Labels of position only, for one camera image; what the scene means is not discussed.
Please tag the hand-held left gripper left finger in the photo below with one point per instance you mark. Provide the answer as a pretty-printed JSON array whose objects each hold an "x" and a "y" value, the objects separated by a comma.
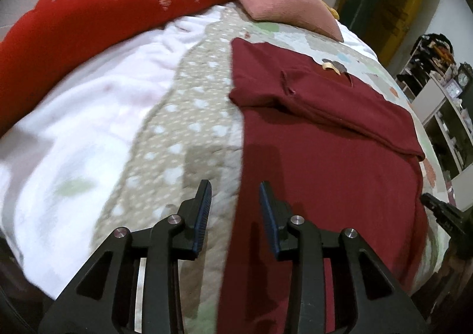
[{"x": 202, "y": 215}]

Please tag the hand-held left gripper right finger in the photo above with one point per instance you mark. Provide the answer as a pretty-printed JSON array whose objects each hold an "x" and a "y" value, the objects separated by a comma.
[{"x": 269, "y": 215}]

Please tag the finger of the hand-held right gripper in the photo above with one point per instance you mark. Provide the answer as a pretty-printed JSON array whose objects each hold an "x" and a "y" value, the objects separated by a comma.
[{"x": 454, "y": 223}]

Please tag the maroon sweater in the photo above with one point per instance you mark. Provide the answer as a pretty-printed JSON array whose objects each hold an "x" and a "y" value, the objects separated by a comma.
[{"x": 332, "y": 156}]

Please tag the pile of clothes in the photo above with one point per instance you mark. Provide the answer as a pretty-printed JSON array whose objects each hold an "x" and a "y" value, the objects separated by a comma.
[{"x": 438, "y": 44}]

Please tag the heart patchwork quilt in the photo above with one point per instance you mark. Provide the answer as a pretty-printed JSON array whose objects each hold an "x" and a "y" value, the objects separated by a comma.
[{"x": 184, "y": 116}]

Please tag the white shelf unit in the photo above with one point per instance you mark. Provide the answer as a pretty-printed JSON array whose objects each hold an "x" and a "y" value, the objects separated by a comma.
[{"x": 430, "y": 97}]

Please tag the pink clock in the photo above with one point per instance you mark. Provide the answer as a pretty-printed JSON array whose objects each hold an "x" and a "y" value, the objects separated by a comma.
[{"x": 452, "y": 89}]

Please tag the white fleece blanket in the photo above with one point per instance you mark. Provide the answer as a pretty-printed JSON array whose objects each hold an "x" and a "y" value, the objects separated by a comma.
[{"x": 92, "y": 134}]

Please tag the black ornate clock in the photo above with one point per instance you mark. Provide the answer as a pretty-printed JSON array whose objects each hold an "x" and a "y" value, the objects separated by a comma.
[{"x": 463, "y": 79}]

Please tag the white shoe rack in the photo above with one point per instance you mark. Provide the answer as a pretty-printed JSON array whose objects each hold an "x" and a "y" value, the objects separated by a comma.
[{"x": 417, "y": 71}]

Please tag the wooden door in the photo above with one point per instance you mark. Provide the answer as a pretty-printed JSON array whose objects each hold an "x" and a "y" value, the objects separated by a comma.
[{"x": 410, "y": 16}]

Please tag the yellow striped garment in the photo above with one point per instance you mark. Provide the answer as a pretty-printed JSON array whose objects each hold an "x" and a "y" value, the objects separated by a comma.
[{"x": 333, "y": 12}]

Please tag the red blanket with white pattern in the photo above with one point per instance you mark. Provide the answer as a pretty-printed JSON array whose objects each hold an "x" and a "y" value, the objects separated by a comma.
[{"x": 74, "y": 23}]

